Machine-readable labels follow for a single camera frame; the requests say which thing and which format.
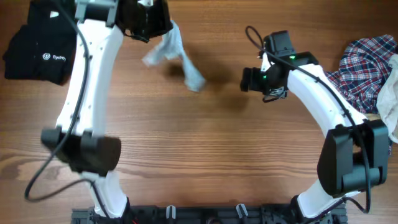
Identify light blue striped shirt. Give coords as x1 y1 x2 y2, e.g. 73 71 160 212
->
142 20 206 92

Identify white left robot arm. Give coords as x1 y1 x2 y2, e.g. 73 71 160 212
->
41 1 173 223

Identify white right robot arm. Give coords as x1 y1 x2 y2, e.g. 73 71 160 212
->
240 26 388 223

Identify red blue plaid shirt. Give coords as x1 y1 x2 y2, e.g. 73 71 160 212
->
323 34 398 156

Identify black folded polo shirt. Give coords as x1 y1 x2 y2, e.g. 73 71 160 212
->
2 1 77 85

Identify cream white cloth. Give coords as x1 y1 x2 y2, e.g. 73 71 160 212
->
376 54 397 143

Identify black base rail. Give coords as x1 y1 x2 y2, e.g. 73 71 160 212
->
70 203 348 224

